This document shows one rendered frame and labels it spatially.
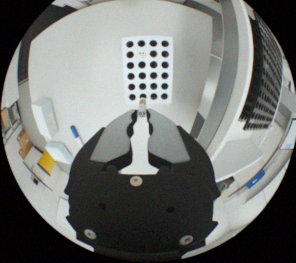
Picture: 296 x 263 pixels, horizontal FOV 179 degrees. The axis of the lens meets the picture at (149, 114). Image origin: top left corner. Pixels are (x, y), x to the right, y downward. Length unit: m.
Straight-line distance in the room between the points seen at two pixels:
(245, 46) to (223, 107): 0.10
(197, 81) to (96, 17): 0.28
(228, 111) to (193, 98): 0.12
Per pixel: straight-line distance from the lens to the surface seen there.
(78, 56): 0.27
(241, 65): 0.15
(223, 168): 0.22
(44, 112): 0.36
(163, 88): 0.20
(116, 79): 0.23
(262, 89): 0.18
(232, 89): 0.15
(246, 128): 0.18
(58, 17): 0.83
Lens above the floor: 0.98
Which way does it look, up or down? 61 degrees down
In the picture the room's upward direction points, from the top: 177 degrees clockwise
